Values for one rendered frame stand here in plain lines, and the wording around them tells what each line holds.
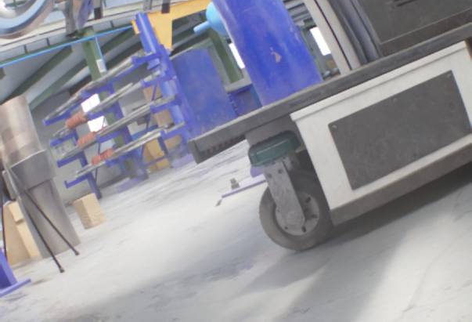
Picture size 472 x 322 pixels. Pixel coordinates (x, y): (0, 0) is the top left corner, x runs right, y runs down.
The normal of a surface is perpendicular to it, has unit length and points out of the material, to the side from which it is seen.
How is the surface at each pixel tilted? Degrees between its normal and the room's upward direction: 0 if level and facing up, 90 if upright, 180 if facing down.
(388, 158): 90
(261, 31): 90
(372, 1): 90
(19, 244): 90
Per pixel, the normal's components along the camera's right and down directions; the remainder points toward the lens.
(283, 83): -0.27, 0.15
